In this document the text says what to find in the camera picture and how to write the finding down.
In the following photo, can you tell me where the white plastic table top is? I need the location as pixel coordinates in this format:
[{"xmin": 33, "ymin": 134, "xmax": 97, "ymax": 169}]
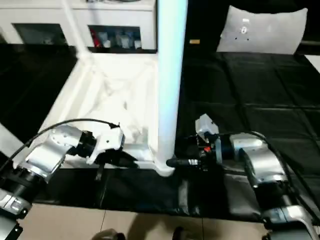
[{"xmin": 29, "ymin": 50, "xmax": 177, "ymax": 178}]

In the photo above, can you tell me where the dark grey robot foot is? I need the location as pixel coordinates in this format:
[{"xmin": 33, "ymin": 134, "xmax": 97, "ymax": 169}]
[
  {"xmin": 172, "ymin": 227, "xmax": 197, "ymax": 240},
  {"xmin": 92, "ymin": 229, "xmax": 126, "ymax": 240}
]

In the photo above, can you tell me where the small red bottle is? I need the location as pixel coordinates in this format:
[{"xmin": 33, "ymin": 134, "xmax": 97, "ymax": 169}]
[{"xmin": 89, "ymin": 30, "xmax": 99, "ymax": 49}]

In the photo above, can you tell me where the black box with yellow label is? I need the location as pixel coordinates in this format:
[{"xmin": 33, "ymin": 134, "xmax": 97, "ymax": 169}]
[{"xmin": 186, "ymin": 0, "xmax": 232, "ymax": 52}]

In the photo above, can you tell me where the white plastic bag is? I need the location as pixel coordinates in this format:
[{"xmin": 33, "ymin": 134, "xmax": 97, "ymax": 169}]
[{"xmin": 216, "ymin": 4, "xmax": 309, "ymax": 55}]

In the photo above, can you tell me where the white flat board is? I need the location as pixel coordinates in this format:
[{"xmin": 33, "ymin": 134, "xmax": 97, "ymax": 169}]
[{"xmin": 306, "ymin": 54, "xmax": 320, "ymax": 72}]

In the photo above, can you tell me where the white cabinet with glass doors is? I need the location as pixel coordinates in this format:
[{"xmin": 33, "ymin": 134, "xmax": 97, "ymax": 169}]
[{"xmin": 0, "ymin": 0, "xmax": 159, "ymax": 54}]

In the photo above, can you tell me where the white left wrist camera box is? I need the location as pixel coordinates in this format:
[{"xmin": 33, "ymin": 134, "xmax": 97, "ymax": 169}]
[{"xmin": 86, "ymin": 126, "xmax": 126, "ymax": 166}]

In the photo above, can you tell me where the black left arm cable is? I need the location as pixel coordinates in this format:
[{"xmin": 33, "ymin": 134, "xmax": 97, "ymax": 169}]
[{"xmin": 0, "ymin": 118, "xmax": 122, "ymax": 167}]

